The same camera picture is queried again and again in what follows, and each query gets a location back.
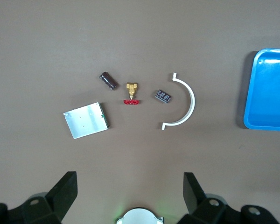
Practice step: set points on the small printed electrolytic capacitor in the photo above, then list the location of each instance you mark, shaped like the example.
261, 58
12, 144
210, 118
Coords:
163, 96

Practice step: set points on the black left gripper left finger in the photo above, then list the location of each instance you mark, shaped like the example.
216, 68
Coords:
60, 193

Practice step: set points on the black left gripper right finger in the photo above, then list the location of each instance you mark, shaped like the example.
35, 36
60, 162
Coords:
193, 196

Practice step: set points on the large brown electrolytic capacitor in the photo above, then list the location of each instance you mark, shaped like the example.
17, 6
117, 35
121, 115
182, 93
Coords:
108, 81

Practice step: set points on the blue plastic tray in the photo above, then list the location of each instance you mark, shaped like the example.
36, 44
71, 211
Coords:
270, 93

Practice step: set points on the silver metal box module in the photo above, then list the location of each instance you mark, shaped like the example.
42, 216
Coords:
86, 120

